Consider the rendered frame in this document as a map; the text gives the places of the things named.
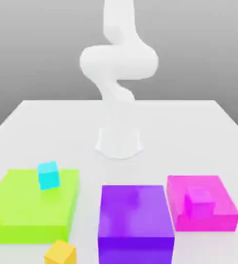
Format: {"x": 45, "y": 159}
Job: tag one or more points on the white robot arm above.
{"x": 119, "y": 61}

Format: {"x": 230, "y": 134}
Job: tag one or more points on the small cyan cube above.
{"x": 48, "y": 177}

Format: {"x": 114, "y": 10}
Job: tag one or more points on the small magenta cube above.
{"x": 200, "y": 203}

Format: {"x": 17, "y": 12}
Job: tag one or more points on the small orange cube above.
{"x": 60, "y": 252}

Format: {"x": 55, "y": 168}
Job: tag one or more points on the large purple box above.
{"x": 134, "y": 216}

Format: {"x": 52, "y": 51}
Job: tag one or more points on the large green box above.
{"x": 28, "y": 210}

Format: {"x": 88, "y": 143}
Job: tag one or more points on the large magenta box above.
{"x": 224, "y": 198}

